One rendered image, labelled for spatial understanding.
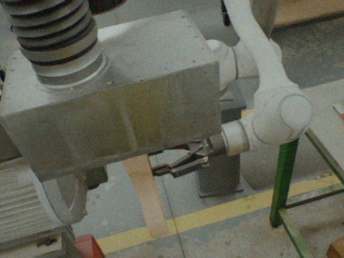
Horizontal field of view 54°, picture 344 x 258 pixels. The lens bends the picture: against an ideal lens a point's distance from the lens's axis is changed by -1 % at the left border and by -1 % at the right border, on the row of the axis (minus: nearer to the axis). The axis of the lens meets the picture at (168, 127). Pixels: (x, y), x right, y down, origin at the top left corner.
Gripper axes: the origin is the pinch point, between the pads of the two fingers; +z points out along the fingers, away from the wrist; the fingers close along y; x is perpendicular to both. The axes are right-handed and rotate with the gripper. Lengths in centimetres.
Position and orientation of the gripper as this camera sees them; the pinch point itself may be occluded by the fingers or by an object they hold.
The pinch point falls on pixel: (150, 161)
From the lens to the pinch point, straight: 92.3
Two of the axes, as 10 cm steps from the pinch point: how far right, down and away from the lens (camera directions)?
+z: -9.6, 2.7, -0.7
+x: -1.6, -7.3, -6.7
